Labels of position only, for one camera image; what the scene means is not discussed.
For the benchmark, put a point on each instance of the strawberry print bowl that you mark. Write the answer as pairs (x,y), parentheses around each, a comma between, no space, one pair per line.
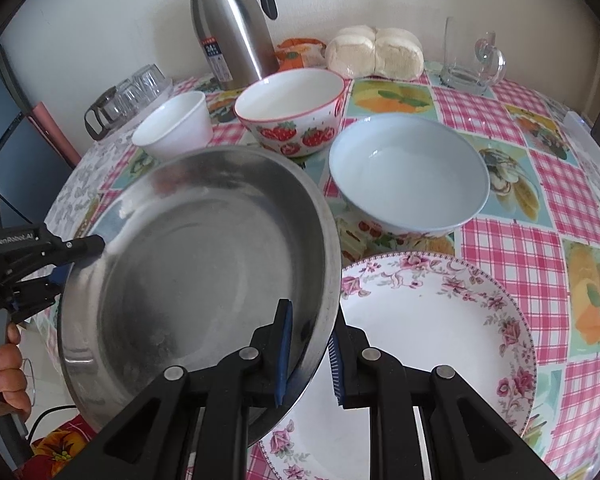
(290,95)

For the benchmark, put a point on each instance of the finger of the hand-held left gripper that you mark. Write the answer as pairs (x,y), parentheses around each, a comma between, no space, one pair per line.
(80,246)
(58,276)

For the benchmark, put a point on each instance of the clear glass mug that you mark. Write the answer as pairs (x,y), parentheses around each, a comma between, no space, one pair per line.
(455,75)

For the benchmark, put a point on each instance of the small drinking glass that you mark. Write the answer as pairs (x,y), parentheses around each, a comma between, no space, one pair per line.
(127,97)
(150,80)

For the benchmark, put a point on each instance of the pink floral plate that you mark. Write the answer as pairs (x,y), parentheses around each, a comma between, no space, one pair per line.
(420,340)

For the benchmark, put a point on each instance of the person's left hand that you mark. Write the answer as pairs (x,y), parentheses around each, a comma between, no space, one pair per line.
(7,375)

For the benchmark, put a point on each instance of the white power strip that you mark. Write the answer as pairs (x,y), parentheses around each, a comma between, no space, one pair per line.
(585,140)

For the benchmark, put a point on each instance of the pale blue printed bowl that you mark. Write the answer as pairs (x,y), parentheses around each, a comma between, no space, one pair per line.
(405,175)

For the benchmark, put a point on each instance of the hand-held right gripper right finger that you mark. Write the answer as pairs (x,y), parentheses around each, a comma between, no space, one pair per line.
(336,370)

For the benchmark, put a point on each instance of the red floral cloth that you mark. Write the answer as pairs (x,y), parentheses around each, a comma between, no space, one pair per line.
(60,445)

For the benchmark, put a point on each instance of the pink board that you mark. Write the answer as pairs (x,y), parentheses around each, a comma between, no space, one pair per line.
(55,135)

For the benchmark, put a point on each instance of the white square bowl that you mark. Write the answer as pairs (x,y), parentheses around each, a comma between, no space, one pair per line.
(172,125)

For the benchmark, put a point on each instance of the white plastic tray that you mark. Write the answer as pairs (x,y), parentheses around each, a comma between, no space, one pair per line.
(155,102)

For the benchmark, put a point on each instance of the steel thermos jug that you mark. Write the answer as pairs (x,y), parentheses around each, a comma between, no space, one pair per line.
(230,25)

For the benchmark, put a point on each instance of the orange snack packet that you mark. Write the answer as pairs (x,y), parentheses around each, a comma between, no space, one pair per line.
(295,55)

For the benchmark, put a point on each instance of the bag of steamed buns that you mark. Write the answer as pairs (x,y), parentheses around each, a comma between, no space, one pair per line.
(375,52)

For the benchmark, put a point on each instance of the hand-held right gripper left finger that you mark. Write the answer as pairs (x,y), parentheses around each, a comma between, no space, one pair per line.
(283,355)

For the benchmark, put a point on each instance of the large steel plate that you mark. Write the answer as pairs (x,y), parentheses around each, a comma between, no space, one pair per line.
(195,260)

